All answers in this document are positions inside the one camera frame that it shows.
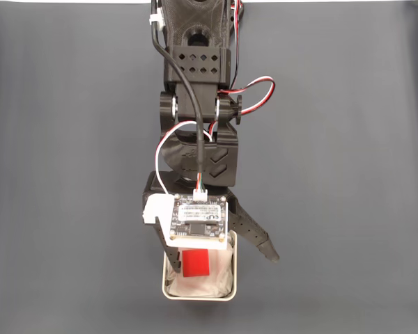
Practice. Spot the grey-blue table cloth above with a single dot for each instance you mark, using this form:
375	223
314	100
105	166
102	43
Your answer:
334	174

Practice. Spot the camera board on white mount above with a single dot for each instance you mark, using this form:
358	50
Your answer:
198	219

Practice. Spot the red cube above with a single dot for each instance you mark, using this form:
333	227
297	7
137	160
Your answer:
195	262

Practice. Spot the white cloth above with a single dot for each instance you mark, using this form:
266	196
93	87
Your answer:
202	287

